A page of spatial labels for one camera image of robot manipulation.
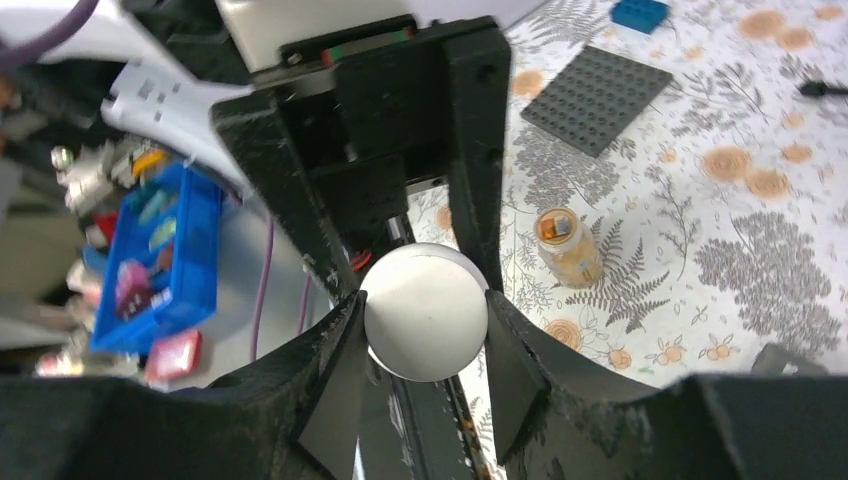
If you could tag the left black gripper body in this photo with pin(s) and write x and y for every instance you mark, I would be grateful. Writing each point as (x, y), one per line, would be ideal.
(367, 116)

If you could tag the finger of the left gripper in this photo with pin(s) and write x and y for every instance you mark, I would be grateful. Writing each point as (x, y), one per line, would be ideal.
(254, 131)
(478, 67)

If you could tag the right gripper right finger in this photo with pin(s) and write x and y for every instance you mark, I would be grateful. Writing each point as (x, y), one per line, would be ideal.
(557, 414)

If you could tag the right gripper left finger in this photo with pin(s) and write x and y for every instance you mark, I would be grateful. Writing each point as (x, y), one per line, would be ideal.
(292, 414)

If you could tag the white bottle cap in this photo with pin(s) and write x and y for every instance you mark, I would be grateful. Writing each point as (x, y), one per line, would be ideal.
(426, 314)

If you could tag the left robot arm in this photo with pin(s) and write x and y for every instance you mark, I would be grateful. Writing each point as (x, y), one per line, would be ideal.
(155, 68)

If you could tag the grey lego baseplate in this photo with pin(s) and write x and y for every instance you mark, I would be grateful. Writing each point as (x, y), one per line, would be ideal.
(594, 98)

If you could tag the amber glass pill bottle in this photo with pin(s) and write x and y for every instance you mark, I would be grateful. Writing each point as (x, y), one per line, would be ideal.
(567, 247)

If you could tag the blue lego brick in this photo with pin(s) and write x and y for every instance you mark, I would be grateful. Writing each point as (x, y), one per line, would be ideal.
(643, 16)

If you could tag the blue plastic bin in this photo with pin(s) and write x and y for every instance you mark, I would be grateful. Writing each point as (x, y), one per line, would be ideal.
(161, 275)

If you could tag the floral table mat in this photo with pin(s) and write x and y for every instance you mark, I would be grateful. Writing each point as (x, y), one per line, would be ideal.
(720, 212)

